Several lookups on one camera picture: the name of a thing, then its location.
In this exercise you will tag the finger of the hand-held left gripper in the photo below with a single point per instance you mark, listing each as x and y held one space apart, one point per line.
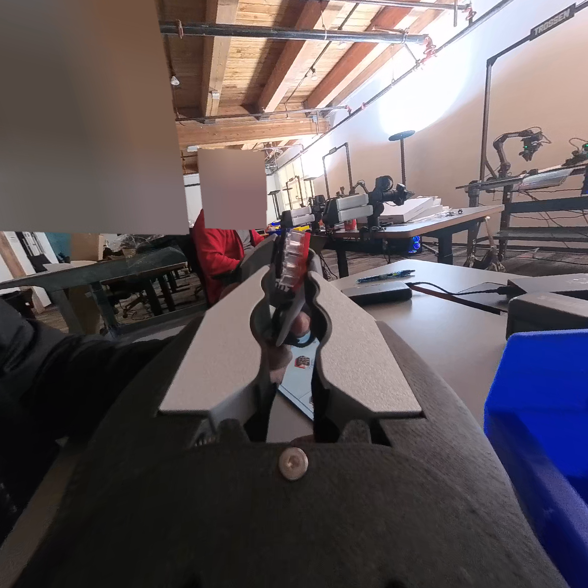
313 260
259 257

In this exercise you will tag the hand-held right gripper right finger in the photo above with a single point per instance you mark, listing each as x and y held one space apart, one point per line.
367 367

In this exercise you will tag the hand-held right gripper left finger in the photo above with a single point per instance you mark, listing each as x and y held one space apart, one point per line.
216 367

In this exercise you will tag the red and clear brick assembly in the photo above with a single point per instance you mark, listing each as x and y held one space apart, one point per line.
294 257

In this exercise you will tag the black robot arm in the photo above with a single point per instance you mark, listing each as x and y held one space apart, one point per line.
386 193
528 140
579 154

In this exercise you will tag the person's left forearm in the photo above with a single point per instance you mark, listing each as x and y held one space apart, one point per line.
115 363

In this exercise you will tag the white grey robot base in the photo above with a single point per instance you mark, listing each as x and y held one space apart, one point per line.
303 216
351 209

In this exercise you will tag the grey desk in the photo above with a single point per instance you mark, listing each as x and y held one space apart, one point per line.
436 330

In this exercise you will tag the person's left hand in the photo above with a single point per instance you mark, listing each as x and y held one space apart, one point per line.
280 363

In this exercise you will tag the light blue instruction booklet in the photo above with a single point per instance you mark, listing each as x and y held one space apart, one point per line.
298 386

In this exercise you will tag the red can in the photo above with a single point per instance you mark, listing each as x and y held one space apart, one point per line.
350 225

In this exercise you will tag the black power bank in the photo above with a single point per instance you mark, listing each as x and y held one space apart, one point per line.
376 292

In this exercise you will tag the blue patterned pen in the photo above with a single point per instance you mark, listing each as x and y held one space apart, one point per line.
386 276

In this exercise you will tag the computer with coloured lights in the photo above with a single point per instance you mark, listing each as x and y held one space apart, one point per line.
415 246

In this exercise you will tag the stack of white boxes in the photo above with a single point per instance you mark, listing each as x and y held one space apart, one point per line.
413 209

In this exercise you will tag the wooden top work table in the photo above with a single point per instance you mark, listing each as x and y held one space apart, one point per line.
436 225

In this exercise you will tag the black floor lamp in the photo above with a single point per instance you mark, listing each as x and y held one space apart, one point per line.
402 134

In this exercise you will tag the dark green table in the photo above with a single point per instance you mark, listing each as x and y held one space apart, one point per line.
92 271

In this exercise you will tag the blue plastic storage bin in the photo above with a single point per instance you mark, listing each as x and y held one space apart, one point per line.
537 413

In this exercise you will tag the black cube device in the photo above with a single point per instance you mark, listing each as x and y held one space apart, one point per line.
546 314

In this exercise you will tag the person's clothed torso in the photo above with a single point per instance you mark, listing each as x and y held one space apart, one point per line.
18 367

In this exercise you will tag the flat black device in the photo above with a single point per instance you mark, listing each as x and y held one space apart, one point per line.
551 284

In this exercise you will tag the black ceiling pipe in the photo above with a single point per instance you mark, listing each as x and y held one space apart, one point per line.
275 32

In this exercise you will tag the black metal workbench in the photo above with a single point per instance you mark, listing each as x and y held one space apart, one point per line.
542 204

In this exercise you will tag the black camera frame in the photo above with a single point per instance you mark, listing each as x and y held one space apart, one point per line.
349 170

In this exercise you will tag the tall black metal frame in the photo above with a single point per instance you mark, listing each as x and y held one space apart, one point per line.
487 115

